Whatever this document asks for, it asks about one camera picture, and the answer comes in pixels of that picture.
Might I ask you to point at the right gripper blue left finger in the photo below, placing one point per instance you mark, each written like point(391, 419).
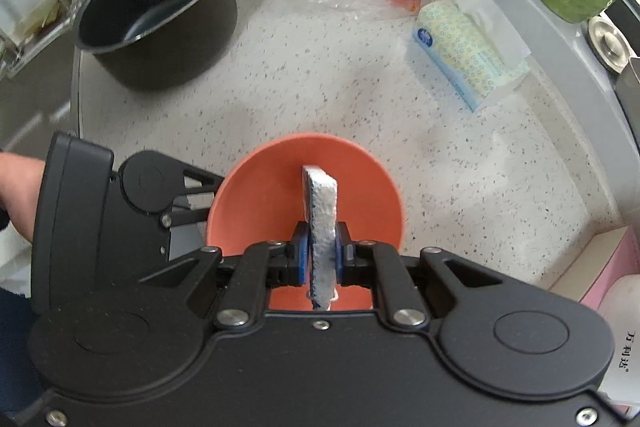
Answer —
point(250, 278)

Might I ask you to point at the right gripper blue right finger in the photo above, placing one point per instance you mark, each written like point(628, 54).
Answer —
point(378, 266)

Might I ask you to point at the coral footed bowl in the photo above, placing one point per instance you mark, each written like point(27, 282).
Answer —
point(263, 198)

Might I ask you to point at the blue patterned sponge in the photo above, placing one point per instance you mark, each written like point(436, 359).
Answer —
point(320, 205)

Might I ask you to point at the person left hand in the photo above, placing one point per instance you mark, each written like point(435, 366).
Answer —
point(20, 181)

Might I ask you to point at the black rice cooker pot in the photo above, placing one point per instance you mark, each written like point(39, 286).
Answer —
point(150, 45)

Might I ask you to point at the tissue pack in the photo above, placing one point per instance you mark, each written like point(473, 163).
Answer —
point(475, 46)

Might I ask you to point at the pink box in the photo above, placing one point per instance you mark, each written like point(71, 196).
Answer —
point(607, 258)

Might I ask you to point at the white electric kettle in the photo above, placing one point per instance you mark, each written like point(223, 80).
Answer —
point(622, 346)

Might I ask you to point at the small steel tray right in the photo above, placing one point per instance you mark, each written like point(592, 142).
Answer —
point(627, 88)

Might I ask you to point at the round metal lid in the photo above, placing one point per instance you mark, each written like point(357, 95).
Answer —
point(608, 44)

